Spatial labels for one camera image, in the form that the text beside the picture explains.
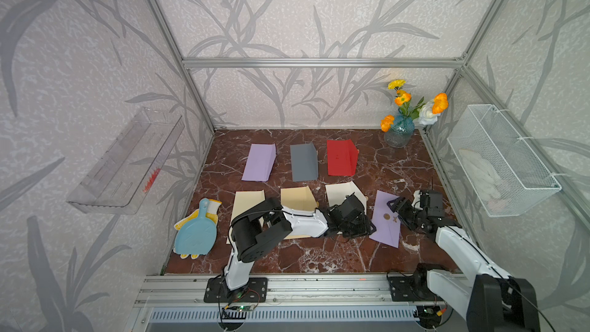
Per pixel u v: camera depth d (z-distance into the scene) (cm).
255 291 72
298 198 96
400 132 106
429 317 72
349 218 68
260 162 108
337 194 97
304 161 108
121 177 68
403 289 73
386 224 89
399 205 80
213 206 93
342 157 110
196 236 86
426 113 82
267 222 53
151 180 64
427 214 67
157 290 76
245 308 70
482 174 77
